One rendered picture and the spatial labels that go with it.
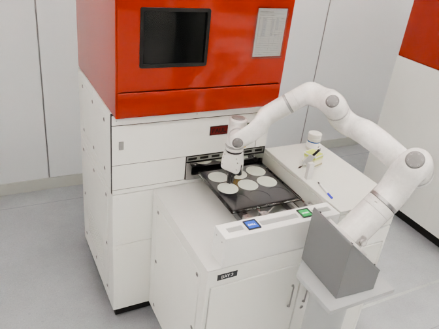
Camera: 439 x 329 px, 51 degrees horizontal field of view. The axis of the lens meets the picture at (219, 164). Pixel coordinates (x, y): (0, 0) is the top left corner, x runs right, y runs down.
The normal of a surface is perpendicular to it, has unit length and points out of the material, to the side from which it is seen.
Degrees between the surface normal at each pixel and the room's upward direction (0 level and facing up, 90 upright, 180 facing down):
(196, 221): 0
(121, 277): 90
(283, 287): 90
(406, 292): 0
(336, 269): 90
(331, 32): 90
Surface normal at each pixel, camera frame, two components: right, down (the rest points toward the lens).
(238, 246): 0.44, 0.47
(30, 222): 0.11, -0.87
